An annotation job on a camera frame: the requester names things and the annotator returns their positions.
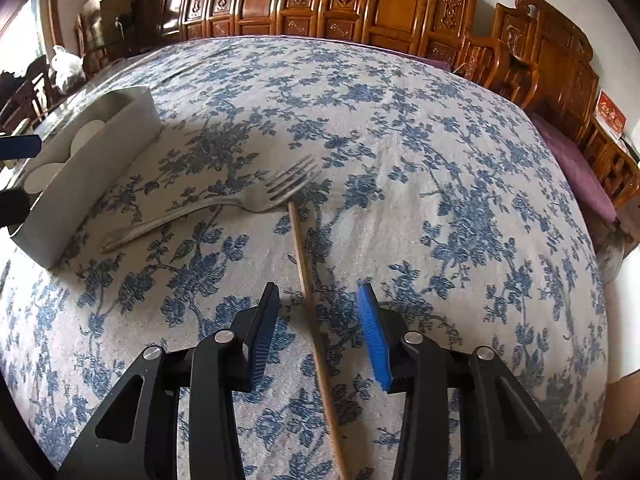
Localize long purple bench cushion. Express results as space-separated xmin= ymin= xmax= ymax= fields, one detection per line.
xmin=390 ymin=50 xmax=456 ymax=72

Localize brown wooden chopstick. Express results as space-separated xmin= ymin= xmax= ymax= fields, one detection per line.
xmin=288 ymin=201 xmax=351 ymax=480

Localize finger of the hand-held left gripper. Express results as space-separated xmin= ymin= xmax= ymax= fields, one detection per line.
xmin=0 ymin=134 xmax=42 ymax=159
xmin=0 ymin=188 xmax=32 ymax=227

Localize white plastic bag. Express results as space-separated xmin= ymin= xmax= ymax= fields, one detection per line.
xmin=50 ymin=45 xmax=85 ymax=94

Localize white rectangular tray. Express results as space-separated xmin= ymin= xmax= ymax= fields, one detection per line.
xmin=10 ymin=86 xmax=162 ymax=270

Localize blue floral tablecloth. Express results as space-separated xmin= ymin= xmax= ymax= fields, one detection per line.
xmin=0 ymin=35 xmax=613 ymax=480

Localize purple armchair cushion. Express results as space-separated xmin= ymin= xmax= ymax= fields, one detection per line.
xmin=530 ymin=112 xmax=619 ymax=224

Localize carved wooden bench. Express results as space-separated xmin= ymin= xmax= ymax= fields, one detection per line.
xmin=152 ymin=0 xmax=511 ymax=91

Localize dark wooden chair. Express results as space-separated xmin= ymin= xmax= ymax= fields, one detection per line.
xmin=0 ymin=57 xmax=57 ymax=132

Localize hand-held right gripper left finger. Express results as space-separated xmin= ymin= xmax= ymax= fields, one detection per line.
xmin=59 ymin=281 xmax=282 ymax=480

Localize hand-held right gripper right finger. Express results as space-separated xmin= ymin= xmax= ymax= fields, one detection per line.
xmin=356 ymin=281 xmax=582 ymax=480

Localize grey plastic bag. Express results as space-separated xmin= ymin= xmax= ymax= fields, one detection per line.
xmin=595 ymin=225 xmax=627 ymax=287

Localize white ceramic spoon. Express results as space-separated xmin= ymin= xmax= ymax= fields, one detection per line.
xmin=70 ymin=119 xmax=107 ymax=154
xmin=24 ymin=160 xmax=66 ymax=195

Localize metal fork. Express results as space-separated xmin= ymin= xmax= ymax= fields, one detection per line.
xmin=99 ymin=154 xmax=322 ymax=254

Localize carved wooden armchair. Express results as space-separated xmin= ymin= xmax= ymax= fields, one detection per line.
xmin=492 ymin=0 xmax=640 ymax=211

